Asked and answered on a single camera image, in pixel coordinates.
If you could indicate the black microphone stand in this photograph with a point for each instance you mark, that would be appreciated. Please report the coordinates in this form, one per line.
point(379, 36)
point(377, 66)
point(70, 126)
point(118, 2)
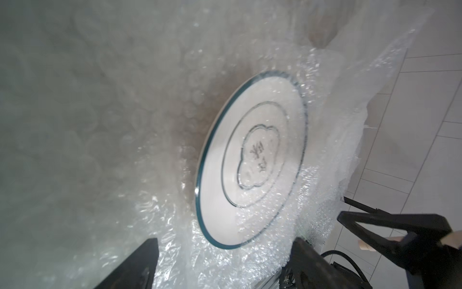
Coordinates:
point(360, 206)

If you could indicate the bubble wrap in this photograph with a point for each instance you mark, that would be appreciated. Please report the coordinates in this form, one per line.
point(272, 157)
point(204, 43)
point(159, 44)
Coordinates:
point(225, 129)

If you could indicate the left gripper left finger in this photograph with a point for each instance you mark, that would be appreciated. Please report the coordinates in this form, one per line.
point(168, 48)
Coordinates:
point(137, 271)

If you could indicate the white plate concentric rings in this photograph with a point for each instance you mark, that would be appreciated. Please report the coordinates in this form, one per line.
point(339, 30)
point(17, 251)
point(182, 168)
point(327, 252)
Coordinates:
point(252, 159)

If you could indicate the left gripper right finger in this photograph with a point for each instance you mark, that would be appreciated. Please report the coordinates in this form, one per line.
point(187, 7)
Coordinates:
point(311, 271)

